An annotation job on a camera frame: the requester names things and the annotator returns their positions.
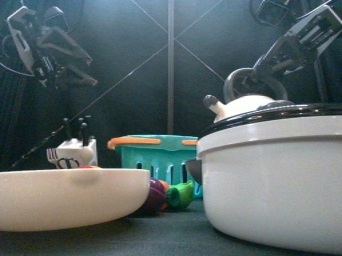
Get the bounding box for white knife block black knives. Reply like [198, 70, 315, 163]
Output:
[55, 115, 100, 168]

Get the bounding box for black pot lid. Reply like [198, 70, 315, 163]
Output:
[198, 101, 342, 138]

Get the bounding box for white teapot grey handle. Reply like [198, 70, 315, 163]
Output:
[202, 67, 297, 123]

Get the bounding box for purple toy eggplant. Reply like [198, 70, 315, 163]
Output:
[132, 177, 168, 217]

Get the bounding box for teal basket orange handles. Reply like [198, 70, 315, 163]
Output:
[106, 134, 204, 198]

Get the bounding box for orange toy food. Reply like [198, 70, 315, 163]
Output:
[158, 179, 171, 212]

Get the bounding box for black toy scissors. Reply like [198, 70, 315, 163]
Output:
[56, 157, 82, 170]

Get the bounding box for white bowl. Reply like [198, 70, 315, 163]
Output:
[0, 167, 152, 233]

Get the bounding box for grey vertical frame pole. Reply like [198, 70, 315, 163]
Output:
[167, 0, 176, 135]

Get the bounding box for green toy pepper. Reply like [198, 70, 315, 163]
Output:
[166, 180, 196, 211]

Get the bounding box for large white pot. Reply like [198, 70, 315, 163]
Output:
[184, 114, 342, 256]

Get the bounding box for white toy fork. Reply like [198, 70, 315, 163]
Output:
[45, 147, 62, 169]

